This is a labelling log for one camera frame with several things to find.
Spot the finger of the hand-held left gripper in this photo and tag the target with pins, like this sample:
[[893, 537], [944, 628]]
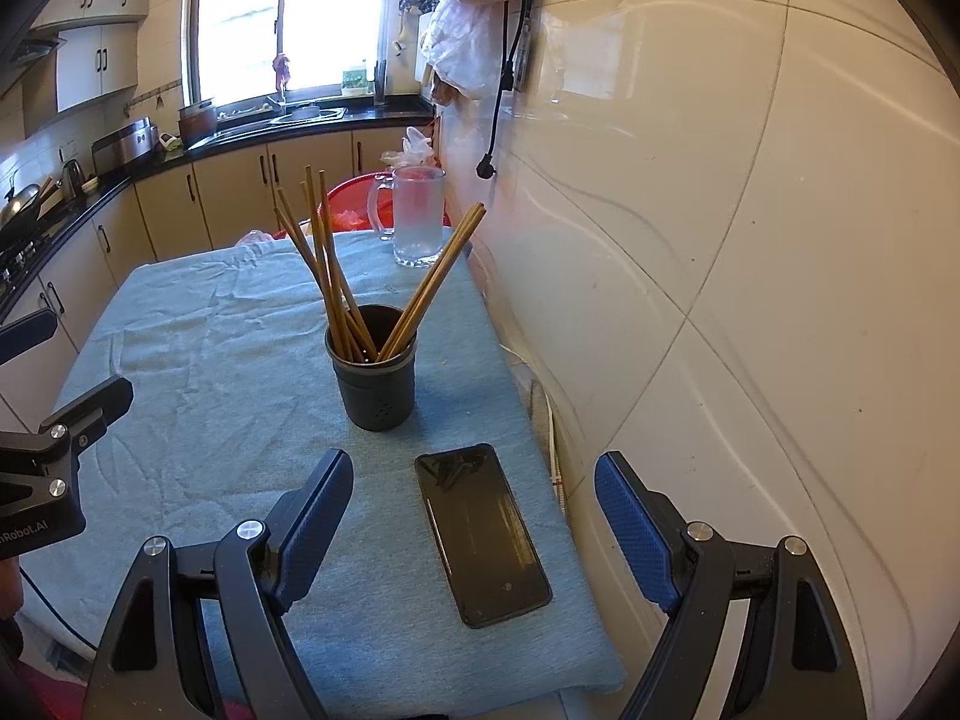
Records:
[[90, 409], [26, 337]]

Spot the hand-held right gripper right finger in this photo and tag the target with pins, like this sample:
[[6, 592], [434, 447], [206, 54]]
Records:
[[637, 525]]

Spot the kitchen window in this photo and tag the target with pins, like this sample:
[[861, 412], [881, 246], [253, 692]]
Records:
[[240, 22]]

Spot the rice cooker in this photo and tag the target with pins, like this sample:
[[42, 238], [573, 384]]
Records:
[[124, 146]]

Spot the dark tall container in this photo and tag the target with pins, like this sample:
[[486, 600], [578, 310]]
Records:
[[379, 86]]

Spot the steel kettle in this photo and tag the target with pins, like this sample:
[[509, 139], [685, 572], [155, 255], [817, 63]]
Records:
[[71, 180]]

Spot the gas stove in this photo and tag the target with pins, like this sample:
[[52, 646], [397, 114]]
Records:
[[19, 262]]

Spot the frosted glass mug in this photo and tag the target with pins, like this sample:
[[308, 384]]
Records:
[[420, 217]]

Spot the pink plastic bag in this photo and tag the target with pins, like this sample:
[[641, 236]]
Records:
[[256, 238]]

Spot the red plastic basket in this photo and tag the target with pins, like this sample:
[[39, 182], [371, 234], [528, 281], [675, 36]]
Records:
[[349, 202]]

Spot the steel sink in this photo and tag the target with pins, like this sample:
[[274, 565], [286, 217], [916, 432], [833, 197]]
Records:
[[307, 114]]

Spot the pink hanging cloth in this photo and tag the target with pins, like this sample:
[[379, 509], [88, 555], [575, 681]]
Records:
[[282, 71]]

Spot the range hood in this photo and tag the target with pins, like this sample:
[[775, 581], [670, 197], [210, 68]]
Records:
[[34, 52]]

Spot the cooking pot with lid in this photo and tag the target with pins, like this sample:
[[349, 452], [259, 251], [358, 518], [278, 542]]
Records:
[[197, 124]]

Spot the black smartphone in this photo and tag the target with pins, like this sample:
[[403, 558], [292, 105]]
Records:
[[484, 540]]

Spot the bundle of wooden chopsticks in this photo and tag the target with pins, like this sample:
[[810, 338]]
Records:
[[330, 292]]

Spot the grey-blue table cloth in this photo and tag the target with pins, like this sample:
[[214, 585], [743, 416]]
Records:
[[210, 390]]

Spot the crumpled white plastic bag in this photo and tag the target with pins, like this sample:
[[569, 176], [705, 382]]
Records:
[[412, 146]]

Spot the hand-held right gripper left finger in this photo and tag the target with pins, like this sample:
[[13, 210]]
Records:
[[319, 517]]

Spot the white upper cabinets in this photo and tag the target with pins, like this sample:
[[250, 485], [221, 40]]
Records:
[[97, 60]]

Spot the green and white packet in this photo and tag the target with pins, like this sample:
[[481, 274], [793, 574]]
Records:
[[356, 82]]

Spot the black kitchen countertop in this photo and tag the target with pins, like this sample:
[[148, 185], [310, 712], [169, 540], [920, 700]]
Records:
[[315, 127]]

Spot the dark grey chopstick holder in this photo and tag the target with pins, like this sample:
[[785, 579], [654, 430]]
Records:
[[375, 397]]

